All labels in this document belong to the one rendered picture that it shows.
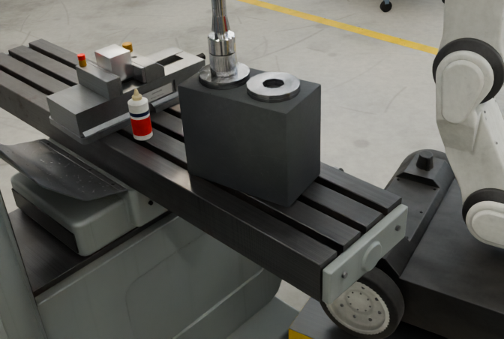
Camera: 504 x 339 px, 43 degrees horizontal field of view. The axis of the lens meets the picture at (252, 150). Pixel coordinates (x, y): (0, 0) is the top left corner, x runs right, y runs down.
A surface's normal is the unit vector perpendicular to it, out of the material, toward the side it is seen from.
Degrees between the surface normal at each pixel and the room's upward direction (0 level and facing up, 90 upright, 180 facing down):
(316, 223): 0
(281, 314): 0
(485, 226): 90
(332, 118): 0
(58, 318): 90
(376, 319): 90
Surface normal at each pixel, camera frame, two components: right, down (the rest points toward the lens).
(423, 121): -0.05, -0.85
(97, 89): -0.72, 0.40
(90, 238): 0.73, 0.33
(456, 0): -0.51, 0.48
